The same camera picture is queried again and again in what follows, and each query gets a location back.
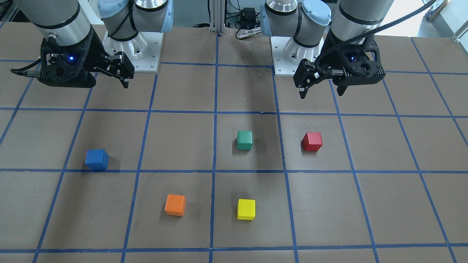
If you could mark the aluminium frame post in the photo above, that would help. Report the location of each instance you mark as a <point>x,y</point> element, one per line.
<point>217,15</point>

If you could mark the orange wooden block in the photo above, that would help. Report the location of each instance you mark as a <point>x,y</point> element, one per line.
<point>175,205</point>

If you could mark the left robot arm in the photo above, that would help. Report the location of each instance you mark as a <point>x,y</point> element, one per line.
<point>310,20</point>

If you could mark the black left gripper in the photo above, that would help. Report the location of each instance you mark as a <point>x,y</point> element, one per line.
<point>333,54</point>

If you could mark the red wooden block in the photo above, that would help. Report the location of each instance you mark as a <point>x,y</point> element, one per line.
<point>312,141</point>

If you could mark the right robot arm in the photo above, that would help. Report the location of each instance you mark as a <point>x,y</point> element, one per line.
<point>66,22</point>

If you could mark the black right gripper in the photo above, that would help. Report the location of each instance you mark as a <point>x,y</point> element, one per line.
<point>95,50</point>

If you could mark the blue wooden block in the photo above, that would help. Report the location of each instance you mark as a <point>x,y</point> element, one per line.
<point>96,159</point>

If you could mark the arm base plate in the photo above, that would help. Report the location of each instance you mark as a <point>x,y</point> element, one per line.
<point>144,50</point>
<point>287,54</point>

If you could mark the green wooden block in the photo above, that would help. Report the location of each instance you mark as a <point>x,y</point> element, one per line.
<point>244,140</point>

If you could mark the yellow wooden block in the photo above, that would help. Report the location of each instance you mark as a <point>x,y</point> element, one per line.
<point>246,209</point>

